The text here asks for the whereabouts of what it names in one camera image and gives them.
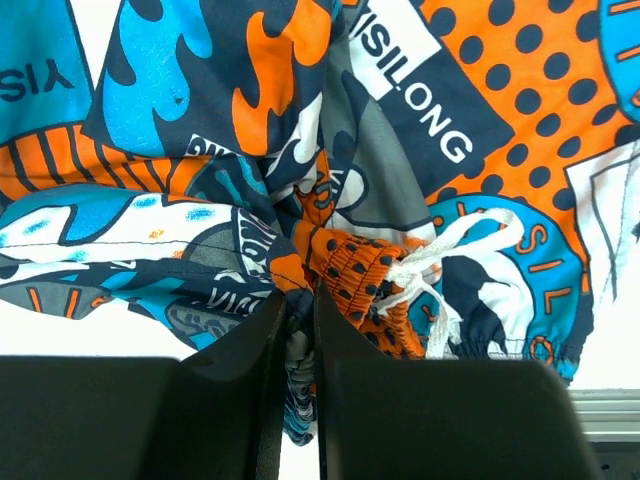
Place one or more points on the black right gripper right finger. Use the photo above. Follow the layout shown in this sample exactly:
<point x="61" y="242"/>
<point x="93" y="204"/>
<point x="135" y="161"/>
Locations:
<point x="385" y="418"/>

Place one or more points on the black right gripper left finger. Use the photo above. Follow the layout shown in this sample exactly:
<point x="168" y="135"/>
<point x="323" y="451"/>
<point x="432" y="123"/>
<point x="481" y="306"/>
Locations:
<point x="217" y="414"/>

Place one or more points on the colourful patterned shorts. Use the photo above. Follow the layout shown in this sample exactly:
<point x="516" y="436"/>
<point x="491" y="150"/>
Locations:
<point x="462" y="175"/>

